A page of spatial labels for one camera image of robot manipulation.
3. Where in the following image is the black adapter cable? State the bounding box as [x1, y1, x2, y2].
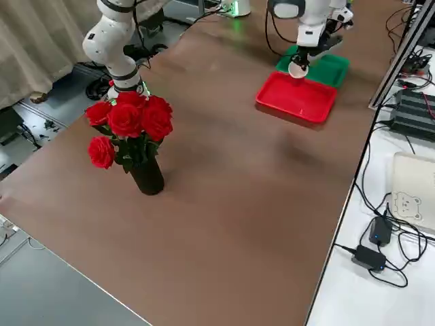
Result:
[385, 230, 430, 289]

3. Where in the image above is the white device with bear print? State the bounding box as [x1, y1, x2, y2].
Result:
[390, 151, 435, 235]

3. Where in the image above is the red plastic tray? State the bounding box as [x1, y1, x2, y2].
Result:
[255, 70, 338, 124]

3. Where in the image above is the black cable hub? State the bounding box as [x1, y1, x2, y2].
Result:
[402, 54, 434, 76]

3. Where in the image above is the black arm base cable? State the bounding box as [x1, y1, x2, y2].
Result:
[264, 0, 300, 58]

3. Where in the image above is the red rose bouquet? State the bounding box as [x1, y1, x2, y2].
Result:
[84, 91, 174, 174]

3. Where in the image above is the black ribbed power unit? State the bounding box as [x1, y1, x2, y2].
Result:
[388, 88, 435, 137]

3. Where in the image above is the green plastic tray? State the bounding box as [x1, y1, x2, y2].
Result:
[274, 44, 351, 90]

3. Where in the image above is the black power adapter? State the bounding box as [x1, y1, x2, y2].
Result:
[368, 215, 395, 248]
[351, 244, 387, 272]

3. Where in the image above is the aluminium frame post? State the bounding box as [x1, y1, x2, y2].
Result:
[369, 0, 435, 109]

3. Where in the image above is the beige curtain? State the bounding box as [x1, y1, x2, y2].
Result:
[0, 0, 103, 111]

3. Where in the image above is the black cylindrical vase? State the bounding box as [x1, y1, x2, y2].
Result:
[130, 158, 165, 196]

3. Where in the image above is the red paper cup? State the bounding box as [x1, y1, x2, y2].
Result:
[288, 60, 310, 79]

